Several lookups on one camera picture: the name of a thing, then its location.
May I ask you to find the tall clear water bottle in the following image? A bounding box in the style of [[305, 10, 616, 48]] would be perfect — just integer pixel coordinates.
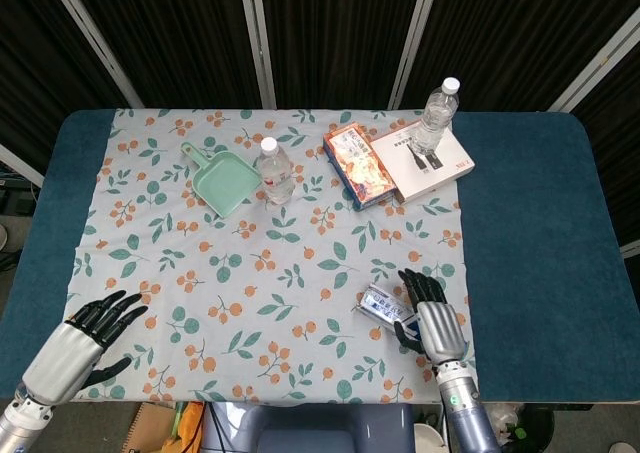
[[408, 77, 461, 157]]

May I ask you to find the mint green plastic scoop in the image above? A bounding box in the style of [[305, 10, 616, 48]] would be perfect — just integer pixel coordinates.
[[180, 141, 262, 219]]

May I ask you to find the water bottle with red label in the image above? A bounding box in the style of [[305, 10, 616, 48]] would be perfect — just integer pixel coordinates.
[[257, 136, 296, 206]]

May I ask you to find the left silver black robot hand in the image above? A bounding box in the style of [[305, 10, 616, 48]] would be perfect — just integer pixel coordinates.
[[22, 290, 150, 407]]

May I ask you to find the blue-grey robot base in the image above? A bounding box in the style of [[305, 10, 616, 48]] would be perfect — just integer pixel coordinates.
[[202, 402, 415, 453]]

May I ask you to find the floral print tablecloth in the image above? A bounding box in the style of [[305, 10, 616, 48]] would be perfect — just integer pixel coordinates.
[[43, 107, 481, 405]]

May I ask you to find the orange yellow bag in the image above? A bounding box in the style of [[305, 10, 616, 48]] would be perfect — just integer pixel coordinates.
[[167, 401, 206, 453]]

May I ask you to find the white flat cable box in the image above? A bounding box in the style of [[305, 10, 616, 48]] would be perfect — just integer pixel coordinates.
[[369, 126, 475, 205]]

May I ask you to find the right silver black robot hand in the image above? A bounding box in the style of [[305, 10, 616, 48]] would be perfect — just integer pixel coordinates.
[[394, 268, 471, 367]]

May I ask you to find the orange snack box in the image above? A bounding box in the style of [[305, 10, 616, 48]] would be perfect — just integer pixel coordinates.
[[322, 121, 396, 211]]

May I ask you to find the silver blue toothpaste box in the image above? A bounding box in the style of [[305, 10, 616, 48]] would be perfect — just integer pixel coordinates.
[[354, 282, 419, 337]]

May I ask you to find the white round bucket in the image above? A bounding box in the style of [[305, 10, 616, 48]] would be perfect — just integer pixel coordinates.
[[413, 422, 447, 453]]

